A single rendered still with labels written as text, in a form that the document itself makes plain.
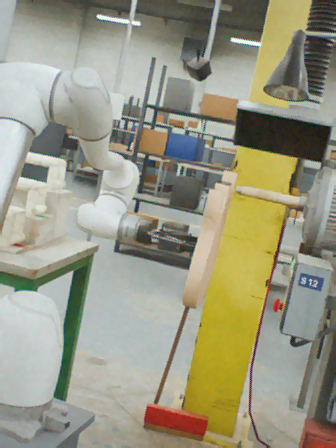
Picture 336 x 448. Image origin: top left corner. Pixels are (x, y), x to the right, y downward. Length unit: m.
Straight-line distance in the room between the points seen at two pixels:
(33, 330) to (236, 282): 1.72
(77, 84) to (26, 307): 0.54
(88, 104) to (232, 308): 1.65
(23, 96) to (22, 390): 0.68
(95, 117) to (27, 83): 0.18
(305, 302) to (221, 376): 1.43
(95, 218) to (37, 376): 0.76
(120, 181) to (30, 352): 0.84
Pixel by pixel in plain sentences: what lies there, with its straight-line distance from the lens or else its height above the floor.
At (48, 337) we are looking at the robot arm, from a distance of 1.32.
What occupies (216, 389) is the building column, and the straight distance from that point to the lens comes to 3.05.
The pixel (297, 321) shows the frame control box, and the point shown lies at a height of 0.96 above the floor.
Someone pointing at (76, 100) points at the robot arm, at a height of 1.41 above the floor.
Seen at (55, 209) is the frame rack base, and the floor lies 1.04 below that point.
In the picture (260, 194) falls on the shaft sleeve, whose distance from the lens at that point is 1.95.
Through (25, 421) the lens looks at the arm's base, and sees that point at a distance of 1.38.
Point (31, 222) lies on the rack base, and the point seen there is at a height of 1.01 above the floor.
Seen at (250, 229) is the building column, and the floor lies 1.03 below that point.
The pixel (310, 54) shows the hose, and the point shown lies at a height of 1.71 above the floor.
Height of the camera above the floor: 1.36
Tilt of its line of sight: 7 degrees down
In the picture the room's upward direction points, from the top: 12 degrees clockwise
